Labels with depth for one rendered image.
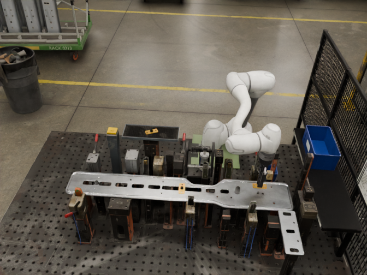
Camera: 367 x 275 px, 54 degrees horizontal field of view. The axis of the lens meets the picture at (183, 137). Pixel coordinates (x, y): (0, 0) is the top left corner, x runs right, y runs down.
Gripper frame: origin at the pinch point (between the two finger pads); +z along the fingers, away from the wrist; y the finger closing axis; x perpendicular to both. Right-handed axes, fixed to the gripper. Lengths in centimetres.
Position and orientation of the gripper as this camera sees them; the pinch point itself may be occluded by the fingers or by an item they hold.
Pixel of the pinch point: (260, 181)
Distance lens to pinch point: 218.0
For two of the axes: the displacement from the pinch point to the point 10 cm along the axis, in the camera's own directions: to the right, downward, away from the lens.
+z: -0.2, 7.7, 6.4
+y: -0.6, 6.4, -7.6
